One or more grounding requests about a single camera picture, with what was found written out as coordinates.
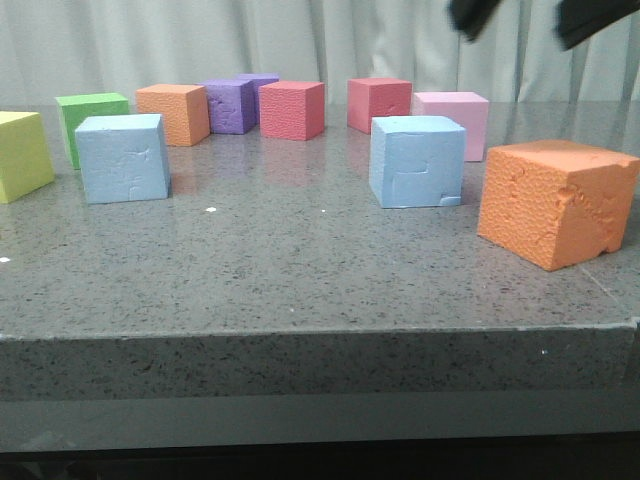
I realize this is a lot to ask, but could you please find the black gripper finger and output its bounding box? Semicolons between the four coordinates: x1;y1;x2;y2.
447;0;501;42
556;0;639;50

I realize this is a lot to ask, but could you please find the blue foam cube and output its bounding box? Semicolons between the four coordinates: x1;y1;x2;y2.
369;115;467;208
75;113;171;204

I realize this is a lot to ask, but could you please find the pink foam cube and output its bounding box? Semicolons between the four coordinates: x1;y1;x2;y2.
411;91;490;162

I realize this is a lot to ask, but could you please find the red foam cube right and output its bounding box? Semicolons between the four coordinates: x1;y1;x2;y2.
347;78;413;134

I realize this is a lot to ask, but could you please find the red foam cube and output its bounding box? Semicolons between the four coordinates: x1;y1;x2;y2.
347;78;413;134
259;81;325;141

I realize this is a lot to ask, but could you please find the orange foam cube near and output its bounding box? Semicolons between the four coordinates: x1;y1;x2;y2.
477;140;639;271

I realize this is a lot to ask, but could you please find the orange foam cube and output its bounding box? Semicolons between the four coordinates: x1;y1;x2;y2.
135;84;211;146
477;140;639;271

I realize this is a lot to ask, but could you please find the red foam cube left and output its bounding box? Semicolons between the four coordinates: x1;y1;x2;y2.
259;81;325;141

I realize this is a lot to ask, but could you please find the purple foam cube back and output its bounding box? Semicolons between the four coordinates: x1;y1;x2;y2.
233;72;281;127

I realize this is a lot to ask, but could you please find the purple foam cube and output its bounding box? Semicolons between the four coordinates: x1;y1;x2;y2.
200;79;257;134
233;72;281;127

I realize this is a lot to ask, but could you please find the purple foam cube front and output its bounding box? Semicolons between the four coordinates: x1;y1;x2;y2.
200;79;257;134

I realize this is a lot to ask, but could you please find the orange foam cube far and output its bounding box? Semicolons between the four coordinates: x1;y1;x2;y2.
135;84;211;146

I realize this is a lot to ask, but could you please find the green foam cube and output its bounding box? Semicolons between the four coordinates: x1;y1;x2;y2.
55;92;130;170

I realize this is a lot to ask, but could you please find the white curtain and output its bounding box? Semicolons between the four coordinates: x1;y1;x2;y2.
1;1;639;105

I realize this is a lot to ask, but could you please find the yellow foam cube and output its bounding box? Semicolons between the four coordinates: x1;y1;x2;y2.
1;111;55;204

